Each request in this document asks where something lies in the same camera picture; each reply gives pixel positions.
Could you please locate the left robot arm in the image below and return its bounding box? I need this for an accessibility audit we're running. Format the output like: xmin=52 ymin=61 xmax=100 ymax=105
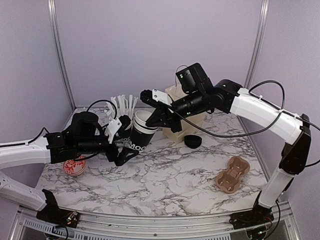
xmin=0 ymin=110 xmax=139 ymax=224

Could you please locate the brown cardboard cup carrier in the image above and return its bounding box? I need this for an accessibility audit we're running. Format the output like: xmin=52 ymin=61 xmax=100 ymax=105
xmin=214 ymin=156 xmax=250 ymax=194

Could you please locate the cream paper bag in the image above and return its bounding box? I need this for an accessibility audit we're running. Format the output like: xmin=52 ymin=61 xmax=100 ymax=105
xmin=162 ymin=65 xmax=206 ymax=144

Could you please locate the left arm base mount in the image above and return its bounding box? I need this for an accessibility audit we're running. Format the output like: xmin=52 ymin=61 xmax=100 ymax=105
xmin=36 ymin=189 xmax=80 ymax=228

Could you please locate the white wrapped straws bundle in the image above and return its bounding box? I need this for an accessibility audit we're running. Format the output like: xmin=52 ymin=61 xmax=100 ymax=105
xmin=104 ymin=94 xmax=139 ymax=120

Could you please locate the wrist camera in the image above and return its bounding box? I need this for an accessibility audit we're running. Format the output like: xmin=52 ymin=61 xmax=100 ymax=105
xmin=140 ymin=89 xmax=173 ymax=108
xmin=104 ymin=115 xmax=131 ymax=144

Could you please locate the black paper coffee cup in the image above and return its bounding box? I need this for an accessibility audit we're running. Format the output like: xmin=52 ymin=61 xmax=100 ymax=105
xmin=134 ymin=110 xmax=158 ymax=130

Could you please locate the aluminium frame post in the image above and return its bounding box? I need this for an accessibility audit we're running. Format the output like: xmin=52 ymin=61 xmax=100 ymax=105
xmin=244 ymin=0 xmax=270 ymax=88
xmin=47 ymin=0 xmax=76 ymax=111

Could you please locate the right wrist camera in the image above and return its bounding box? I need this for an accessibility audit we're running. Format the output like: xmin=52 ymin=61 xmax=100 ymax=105
xmin=140 ymin=89 xmax=173 ymax=108

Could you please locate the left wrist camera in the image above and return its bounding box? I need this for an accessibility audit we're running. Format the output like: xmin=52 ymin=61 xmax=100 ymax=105
xmin=104 ymin=115 xmax=131 ymax=144

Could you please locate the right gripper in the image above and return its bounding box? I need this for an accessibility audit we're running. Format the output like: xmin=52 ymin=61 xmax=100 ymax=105
xmin=145 ymin=88 xmax=207 ymax=133

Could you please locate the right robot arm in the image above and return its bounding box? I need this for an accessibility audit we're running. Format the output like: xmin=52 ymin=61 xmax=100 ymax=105
xmin=140 ymin=63 xmax=312 ymax=229

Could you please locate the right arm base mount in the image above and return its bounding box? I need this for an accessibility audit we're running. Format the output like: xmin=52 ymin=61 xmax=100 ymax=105
xmin=229 ymin=198 xmax=275 ymax=230

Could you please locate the right aluminium frame post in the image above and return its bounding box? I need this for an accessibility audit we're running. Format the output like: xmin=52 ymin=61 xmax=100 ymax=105
xmin=244 ymin=0 xmax=270 ymax=88

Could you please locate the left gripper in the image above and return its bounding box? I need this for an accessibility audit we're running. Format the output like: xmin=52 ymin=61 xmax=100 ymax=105
xmin=75 ymin=134 xmax=139 ymax=166

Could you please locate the front aluminium rail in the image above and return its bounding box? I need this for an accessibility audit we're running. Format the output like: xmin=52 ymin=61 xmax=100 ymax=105
xmin=8 ymin=202 xmax=301 ymax=240

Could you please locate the left aluminium frame post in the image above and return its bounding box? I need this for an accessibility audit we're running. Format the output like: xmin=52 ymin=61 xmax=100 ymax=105
xmin=47 ymin=0 xmax=76 ymax=111

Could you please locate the black cup lid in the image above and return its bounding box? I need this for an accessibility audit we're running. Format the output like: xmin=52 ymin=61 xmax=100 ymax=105
xmin=185 ymin=142 xmax=201 ymax=149
xmin=184 ymin=134 xmax=202 ymax=143

